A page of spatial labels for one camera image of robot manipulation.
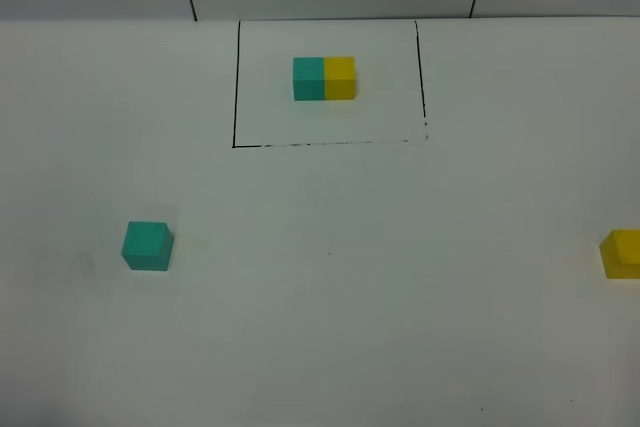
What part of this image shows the teal template block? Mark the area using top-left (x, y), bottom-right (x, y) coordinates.
top-left (292, 57), bottom-right (325, 101)

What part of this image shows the yellow template block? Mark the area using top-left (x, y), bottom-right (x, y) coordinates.
top-left (324, 57), bottom-right (356, 101)

